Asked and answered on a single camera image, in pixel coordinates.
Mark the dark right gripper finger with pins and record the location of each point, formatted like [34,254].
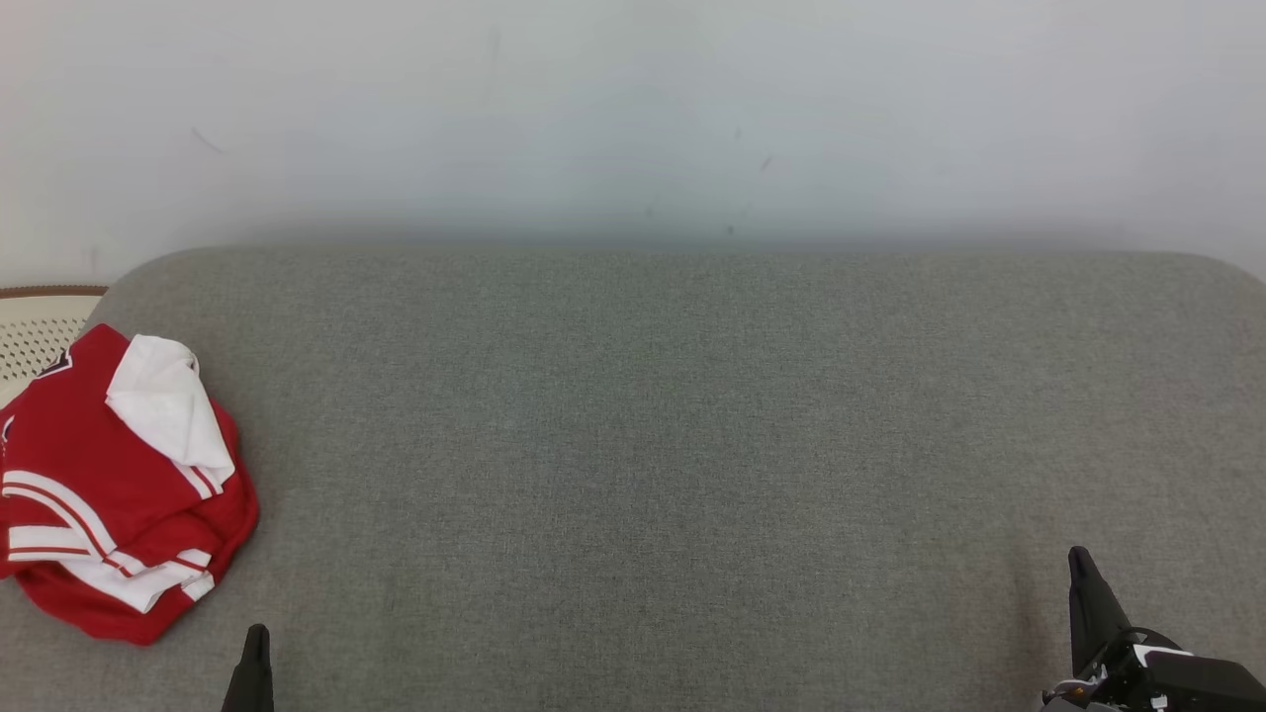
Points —
[1092,613]

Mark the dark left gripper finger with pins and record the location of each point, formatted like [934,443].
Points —
[253,682]

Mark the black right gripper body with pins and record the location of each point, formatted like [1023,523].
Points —
[1118,682]

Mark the red shorts with white stripe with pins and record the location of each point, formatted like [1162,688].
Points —
[109,618]

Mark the white perforated laundry basket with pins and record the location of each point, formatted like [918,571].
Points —
[35,331]

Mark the grey fabric sofa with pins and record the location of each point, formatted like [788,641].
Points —
[692,475]

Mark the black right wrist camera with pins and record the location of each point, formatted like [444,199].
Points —
[1207,684]

